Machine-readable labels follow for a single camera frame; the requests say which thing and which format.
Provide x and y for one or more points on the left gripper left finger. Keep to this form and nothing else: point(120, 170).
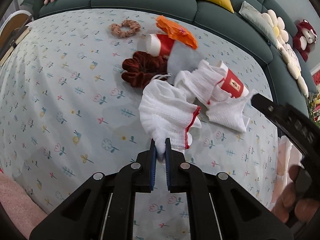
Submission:
point(103, 206)

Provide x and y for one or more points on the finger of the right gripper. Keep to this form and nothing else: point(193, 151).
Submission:
point(297, 127)

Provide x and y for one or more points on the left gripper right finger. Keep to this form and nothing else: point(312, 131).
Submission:
point(219, 207)

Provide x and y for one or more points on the red white paper cup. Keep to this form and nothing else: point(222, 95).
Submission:
point(159, 45)
point(231, 83)

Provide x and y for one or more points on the white knit glove red trim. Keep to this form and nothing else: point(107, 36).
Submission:
point(165, 113)

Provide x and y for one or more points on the orange wrapper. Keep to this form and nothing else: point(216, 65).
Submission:
point(176, 31)

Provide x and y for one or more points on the person right hand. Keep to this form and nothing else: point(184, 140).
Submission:
point(305, 208)

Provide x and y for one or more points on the potted flowers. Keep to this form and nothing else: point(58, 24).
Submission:
point(313, 105)

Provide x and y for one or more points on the pink fluffy rug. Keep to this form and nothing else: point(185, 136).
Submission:
point(20, 208)

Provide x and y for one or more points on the red white teddy bear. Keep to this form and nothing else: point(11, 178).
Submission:
point(305, 38)

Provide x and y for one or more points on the floral light blue tablecloth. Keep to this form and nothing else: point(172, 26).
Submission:
point(66, 113)

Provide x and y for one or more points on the white flower plush cushion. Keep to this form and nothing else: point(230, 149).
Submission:
point(278, 27)

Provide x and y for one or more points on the white knit glove on cup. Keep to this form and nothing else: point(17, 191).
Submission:
point(200, 83)

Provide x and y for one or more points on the light blue cushion right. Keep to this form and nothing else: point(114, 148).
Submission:
point(257, 20)

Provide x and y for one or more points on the dark red velvet scrunchie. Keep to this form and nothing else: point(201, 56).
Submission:
point(142, 67)

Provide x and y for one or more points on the pink brown scrunchie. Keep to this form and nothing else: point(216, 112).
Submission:
point(126, 29)

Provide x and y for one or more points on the book on table edge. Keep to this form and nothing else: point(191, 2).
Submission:
point(13, 43)

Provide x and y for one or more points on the round wooden side table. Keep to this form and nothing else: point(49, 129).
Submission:
point(15, 21)

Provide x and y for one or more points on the dark green sectional sofa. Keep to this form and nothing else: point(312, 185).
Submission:
point(230, 26)

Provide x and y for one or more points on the grey drawstring pouch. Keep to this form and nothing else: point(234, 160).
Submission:
point(181, 58)

